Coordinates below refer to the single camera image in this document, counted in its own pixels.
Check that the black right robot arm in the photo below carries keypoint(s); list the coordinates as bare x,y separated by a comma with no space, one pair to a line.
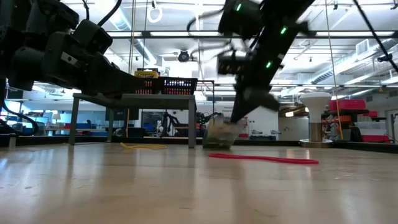
273,34

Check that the red storage bin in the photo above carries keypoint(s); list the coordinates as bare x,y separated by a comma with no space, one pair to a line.
374,138
346,105

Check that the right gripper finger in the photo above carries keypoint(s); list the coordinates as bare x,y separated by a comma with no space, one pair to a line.
238,112

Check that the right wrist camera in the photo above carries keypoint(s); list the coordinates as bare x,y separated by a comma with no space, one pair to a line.
230,63

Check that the red rubber band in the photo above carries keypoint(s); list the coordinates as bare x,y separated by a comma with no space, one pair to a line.
264,158

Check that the yellow rubber band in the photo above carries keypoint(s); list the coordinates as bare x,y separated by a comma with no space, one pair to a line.
140,146

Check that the white storage bin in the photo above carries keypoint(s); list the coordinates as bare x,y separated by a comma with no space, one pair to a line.
370,128

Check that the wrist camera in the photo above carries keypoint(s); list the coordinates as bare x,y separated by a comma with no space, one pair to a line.
93,37
230,63

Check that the yellow green crayon box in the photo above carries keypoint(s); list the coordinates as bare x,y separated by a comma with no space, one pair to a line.
146,74
220,133

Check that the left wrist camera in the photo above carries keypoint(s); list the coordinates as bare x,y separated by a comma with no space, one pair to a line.
93,37

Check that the grey perforated metal shelf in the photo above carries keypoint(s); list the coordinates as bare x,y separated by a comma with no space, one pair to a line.
155,100

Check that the small white table lamp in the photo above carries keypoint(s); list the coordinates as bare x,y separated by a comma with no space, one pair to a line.
56,116

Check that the black ceiling spotlight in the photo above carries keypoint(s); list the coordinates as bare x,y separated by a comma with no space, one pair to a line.
183,56

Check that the overhead light bar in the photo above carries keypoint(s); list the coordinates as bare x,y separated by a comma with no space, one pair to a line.
174,34

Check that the black plastic mesh basket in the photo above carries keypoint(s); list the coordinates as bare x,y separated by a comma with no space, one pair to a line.
180,86
150,86

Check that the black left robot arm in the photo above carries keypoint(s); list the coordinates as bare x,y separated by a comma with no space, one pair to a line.
21,37

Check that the black aluminium table frame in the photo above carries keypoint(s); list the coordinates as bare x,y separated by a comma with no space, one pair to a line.
357,145

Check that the black computer monitor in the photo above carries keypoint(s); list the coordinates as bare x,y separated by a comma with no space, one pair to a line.
121,114

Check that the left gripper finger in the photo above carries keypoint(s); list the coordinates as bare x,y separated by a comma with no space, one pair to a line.
115,82

